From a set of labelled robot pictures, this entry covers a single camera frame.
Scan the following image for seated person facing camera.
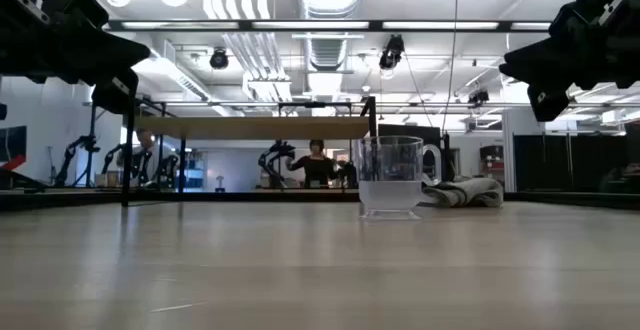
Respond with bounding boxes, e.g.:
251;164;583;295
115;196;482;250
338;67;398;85
286;138;347;190

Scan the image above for folded grey towel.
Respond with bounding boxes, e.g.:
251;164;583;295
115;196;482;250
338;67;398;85
421;175;505;209

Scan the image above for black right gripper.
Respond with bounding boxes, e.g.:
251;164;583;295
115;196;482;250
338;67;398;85
499;0;640;123

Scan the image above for thin hanging cable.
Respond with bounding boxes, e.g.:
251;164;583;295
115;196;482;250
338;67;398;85
439;0;461;134

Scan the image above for person beside robot arms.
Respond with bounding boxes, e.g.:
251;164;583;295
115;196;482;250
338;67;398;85
116;128;180;187

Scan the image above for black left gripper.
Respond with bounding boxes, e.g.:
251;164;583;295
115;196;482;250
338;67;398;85
0;0;152;117

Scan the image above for black hanging camera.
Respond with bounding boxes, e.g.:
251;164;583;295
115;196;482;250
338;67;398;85
377;33;407;72

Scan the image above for small black ceiling camera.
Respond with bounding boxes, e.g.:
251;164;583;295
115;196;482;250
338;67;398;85
466;88;492;109

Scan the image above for silver ceiling air duct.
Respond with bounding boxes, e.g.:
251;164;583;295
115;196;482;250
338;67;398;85
295;0;365;72

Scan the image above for black room partition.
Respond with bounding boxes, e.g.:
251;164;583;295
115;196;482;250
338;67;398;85
513;133;629;193

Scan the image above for dark wall screen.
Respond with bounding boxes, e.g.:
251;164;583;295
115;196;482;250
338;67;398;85
0;125;28;164

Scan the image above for round black hanging spotlight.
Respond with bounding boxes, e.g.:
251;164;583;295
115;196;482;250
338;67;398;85
208;46;231;71

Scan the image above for red and black equipment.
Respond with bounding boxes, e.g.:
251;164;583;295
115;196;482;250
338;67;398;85
0;153;49;193

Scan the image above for black overhead light bar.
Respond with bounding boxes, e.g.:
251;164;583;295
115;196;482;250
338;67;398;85
102;18;561;34

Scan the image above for clear glass mug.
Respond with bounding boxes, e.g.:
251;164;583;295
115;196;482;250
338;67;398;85
355;135;444;222

